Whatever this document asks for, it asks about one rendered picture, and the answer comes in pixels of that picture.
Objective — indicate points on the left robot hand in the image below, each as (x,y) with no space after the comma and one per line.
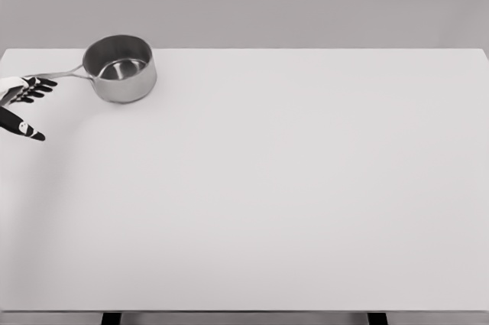
(15,123)

